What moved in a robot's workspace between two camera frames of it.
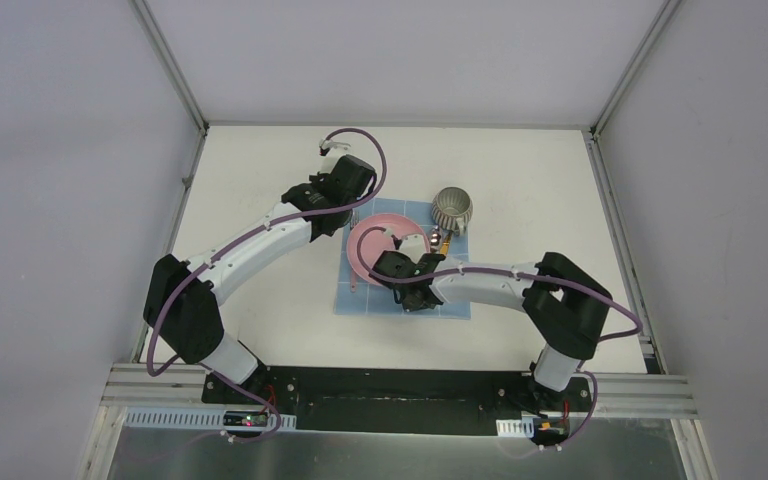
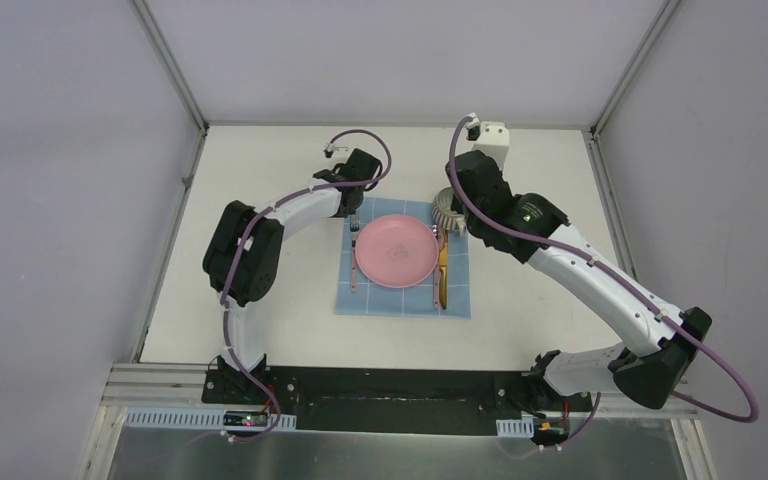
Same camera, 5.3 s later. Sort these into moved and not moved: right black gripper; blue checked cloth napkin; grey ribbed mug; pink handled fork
Moved: right black gripper
Not moved: pink handled fork; grey ribbed mug; blue checked cloth napkin
